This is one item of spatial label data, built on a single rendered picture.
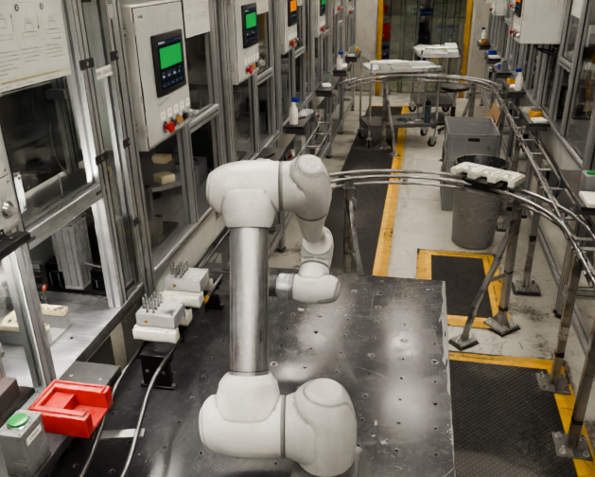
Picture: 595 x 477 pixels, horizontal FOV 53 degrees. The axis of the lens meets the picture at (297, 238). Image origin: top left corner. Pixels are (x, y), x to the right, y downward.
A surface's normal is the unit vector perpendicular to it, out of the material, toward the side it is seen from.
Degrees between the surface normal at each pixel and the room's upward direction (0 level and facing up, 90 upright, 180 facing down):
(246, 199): 67
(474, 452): 0
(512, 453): 0
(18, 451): 90
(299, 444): 82
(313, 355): 0
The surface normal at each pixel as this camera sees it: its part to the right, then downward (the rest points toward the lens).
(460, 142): -0.17, 0.43
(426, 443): -0.01, -0.91
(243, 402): -0.08, -0.12
